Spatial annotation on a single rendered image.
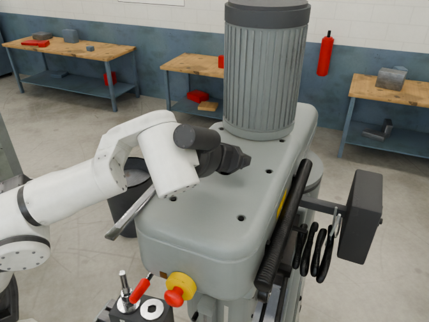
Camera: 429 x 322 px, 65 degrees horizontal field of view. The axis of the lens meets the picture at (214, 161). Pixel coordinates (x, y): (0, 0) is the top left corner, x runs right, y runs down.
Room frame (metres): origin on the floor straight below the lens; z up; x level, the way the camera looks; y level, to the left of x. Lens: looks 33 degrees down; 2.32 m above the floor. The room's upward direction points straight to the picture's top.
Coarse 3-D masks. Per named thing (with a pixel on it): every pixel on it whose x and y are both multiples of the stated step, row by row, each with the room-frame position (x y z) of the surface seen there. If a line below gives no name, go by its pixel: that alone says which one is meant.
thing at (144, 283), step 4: (148, 276) 0.48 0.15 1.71; (152, 276) 0.49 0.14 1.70; (140, 280) 0.47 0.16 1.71; (144, 280) 0.47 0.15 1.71; (148, 280) 0.47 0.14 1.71; (140, 284) 0.46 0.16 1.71; (144, 284) 0.46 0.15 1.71; (148, 284) 0.46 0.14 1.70; (136, 288) 0.45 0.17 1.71; (140, 288) 0.45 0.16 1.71; (144, 288) 0.45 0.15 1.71; (136, 292) 0.44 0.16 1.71; (140, 292) 0.44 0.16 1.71; (144, 292) 0.45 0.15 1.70; (132, 296) 0.43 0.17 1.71; (136, 296) 0.43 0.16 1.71; (140, 296) 0.44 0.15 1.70; (132, 300) 0.42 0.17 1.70; (136, 300) 0.43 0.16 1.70
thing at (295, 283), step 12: (312, 156) 1.21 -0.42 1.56; (312, 168) 1.12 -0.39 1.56; (312, 180) 1.04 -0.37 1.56; (312, 192) 1.03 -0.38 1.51; (300, 216) 0.91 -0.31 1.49; (312, 216) 1.02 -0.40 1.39; (288, 252) 0.92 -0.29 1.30; (276, 276) 0.93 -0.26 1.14; (300, 276) 0.96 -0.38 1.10; (288, 288) 0.91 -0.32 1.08; (300, 288) 0.97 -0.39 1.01; (288, 300) 0.91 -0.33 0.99; (300, 300) 0.98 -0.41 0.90; (288, 312) 0.92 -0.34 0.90
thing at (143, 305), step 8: (120, 296) 0.85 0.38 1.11; (144, 296) 0.85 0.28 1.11; (152, 296) 0.85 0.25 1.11; (120, 304) 0.80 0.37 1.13; (136, 304) 0.80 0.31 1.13; (144, 304) 0.80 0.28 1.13; (152, 304) 0.80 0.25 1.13; (160, 304) 0.80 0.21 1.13; (112, 312) 0.78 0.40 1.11; (120, 312) 0.78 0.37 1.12; (128, 312) 0.77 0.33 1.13; (136, 312) 0.78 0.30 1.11; (144, 312) 0.77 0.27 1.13; (152, 312) 0.78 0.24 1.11; (160, 312) 0.77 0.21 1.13; (168, 312) 0.78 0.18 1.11; (112, 320) 0.77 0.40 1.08; (120, 320) 0.76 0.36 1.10; (128, 320) 0.75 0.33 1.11; (136, 320) 0.75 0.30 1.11; (144, 320) 0.75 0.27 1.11; (152, 320) 0.74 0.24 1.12; (160, 320) 0.75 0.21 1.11; (168, 320) 0.78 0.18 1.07
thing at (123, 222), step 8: (152, 184) 0.57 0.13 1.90; (144, 192) 0.54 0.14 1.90; (152, 192) 0.54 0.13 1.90; (144, 200) 0.51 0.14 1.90; (136, 208) 0.49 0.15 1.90; (128, 216) 0.47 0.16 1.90; (120, 224) 0.45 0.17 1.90; (112, 232) 0.43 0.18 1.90; (120, 232) 0.43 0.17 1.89; (112, 240) 0.41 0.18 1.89
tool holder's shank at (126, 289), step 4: (120, 272) 0.81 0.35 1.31; (124, 272) 0.81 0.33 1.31; (120, 276) 0.80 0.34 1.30; (124, 276) 0.81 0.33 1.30; (124, 280) 0.80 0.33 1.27; (124, 284) 0.80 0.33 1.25; (124, 288) 0.80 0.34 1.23; (128, 288) 0.81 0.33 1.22; (124, 292) 0.80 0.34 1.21; (128, 292) 0.80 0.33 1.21
